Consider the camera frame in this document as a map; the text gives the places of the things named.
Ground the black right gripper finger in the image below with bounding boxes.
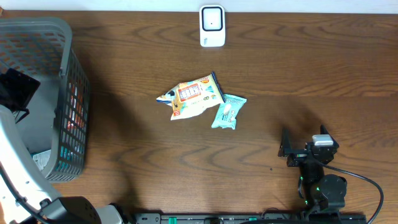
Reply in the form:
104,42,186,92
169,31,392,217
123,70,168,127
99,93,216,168
320,125,339,148
278,128,292,157

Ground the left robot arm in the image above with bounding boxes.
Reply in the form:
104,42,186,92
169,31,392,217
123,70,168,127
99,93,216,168
1,68,129,223

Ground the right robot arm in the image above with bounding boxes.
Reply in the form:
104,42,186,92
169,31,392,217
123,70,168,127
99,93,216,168
278,126,347,218

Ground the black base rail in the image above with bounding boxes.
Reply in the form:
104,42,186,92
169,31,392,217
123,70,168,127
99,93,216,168
134,210,367,224

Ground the small teal wipes packet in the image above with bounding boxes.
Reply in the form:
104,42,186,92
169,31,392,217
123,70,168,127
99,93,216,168
211,94,247,129

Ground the teal mouthwash bottle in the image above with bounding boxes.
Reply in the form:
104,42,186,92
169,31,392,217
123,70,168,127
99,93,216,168
32,150,51,170

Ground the grey plastic mesh basket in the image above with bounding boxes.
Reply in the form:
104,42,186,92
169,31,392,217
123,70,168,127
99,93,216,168
1,17,90,183

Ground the white barcode scanner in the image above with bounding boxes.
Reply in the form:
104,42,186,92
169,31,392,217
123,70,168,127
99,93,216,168
199,5,226,47

